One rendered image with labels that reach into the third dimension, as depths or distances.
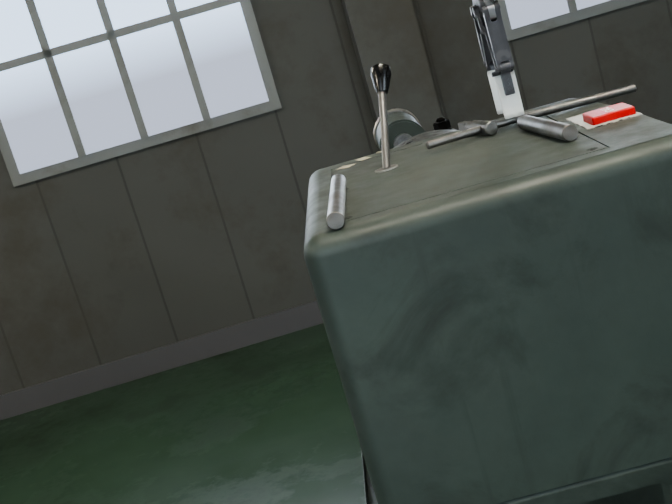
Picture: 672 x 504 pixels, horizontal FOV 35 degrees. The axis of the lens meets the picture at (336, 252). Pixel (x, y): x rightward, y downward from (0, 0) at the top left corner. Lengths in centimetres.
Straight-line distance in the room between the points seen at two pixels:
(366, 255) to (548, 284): 22
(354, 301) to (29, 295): 427
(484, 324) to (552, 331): 8
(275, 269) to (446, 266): 411
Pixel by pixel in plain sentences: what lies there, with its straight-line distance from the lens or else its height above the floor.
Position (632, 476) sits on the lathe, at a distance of 142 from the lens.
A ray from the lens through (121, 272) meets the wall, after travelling 540.
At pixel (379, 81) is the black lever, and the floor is 138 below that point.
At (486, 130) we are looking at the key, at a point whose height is 127.
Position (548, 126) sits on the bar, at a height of 127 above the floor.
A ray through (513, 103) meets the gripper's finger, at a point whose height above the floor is 129.
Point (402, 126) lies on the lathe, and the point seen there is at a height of 113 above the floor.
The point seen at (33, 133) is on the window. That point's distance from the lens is 532.
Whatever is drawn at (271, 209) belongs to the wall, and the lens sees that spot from 531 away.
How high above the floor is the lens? 151
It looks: 13 degrees down
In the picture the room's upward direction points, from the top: 16 degrees counter-clockwise
